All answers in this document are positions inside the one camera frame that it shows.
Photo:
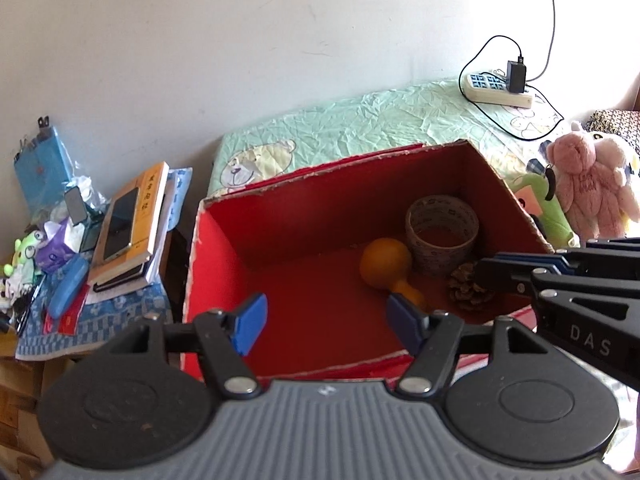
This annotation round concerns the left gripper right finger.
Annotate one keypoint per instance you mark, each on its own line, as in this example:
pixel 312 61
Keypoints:
pixel 433 342

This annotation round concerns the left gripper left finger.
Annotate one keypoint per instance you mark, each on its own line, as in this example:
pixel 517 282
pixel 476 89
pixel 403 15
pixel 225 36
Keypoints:
pixel 225 338

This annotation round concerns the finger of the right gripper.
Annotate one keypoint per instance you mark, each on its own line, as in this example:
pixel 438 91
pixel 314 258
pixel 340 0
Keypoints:
pixel 613 275
pixel 595 249

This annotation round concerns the brown pine cone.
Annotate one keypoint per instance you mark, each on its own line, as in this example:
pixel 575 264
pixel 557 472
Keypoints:
pixel 463 289

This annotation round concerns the brown bottle gourd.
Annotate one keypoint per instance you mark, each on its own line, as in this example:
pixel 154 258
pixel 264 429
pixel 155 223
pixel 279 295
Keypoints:
pixel 385 264

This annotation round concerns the printed packing tape roll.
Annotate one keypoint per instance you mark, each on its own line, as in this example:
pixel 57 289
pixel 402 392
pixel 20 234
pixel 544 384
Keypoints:
pixel 441 231

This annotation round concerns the pink teddy bear plush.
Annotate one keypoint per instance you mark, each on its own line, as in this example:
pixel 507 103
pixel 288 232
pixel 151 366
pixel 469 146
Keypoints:
pixel 597 183

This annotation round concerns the green plush toy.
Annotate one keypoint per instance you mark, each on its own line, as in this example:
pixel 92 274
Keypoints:
pixel 533 192

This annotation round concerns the blue patterned table cloth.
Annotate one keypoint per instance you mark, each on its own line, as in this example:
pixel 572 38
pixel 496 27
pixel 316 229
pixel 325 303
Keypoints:
pixel 94 324

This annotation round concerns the yellow book stack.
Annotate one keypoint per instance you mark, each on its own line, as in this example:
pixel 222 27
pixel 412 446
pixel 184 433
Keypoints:
pixel 137 267

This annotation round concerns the large red cardboard box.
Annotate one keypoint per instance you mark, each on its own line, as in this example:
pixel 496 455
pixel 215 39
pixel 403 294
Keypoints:
pixel 299 239

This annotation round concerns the smartphone on books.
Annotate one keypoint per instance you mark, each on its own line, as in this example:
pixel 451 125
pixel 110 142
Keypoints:
pixel 119 229

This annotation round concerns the blue glasses case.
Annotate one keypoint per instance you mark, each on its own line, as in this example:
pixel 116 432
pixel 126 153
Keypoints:
pixel 74 275

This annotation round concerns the purple tissue pack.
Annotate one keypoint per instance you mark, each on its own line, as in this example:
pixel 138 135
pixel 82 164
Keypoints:
pixel 61 242

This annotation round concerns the white power strip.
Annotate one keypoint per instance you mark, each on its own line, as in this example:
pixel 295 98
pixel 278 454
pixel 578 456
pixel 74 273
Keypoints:
pixel 490 89

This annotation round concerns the black charger adapter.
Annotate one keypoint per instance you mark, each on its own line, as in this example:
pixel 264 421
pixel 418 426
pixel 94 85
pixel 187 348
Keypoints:
pixel 516 76

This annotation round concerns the green frog toy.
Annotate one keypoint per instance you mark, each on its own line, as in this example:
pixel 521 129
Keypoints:
pixel 23 259

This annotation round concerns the cardboard boxes on floor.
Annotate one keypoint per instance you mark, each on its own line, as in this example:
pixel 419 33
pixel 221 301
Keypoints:
pixel 24 452

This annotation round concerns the blue paper bag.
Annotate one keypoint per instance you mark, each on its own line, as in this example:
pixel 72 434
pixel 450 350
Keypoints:
pixel 43 169

